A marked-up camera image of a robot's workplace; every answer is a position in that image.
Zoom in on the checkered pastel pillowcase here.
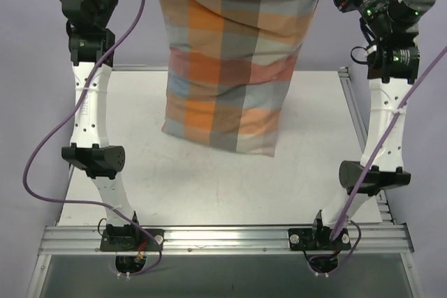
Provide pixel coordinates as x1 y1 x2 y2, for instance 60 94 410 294
159 0 319 156

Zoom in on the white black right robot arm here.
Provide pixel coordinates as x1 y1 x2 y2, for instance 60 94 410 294
309 0 436 248

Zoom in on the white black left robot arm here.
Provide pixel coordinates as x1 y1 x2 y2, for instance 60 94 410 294
60 0 141 250

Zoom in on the aluminium back frame rail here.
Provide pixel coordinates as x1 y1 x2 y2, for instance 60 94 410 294
112 65 349 73

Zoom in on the aluminium frame rail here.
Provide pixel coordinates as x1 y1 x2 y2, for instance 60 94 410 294
112 65 349 73
38 225 413 255

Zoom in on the aluminium right side rail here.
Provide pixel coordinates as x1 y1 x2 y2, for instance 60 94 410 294
337 67 395 225

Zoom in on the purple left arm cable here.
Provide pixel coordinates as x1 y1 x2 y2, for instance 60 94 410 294
22 0 164 275

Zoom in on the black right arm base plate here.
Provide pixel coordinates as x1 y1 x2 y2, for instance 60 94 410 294
288 228 351 252

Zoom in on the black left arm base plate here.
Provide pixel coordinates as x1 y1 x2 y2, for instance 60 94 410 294
99 225 164 252

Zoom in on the aluminium front frame rail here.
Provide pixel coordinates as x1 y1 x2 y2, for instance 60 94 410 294
38 225 413 255

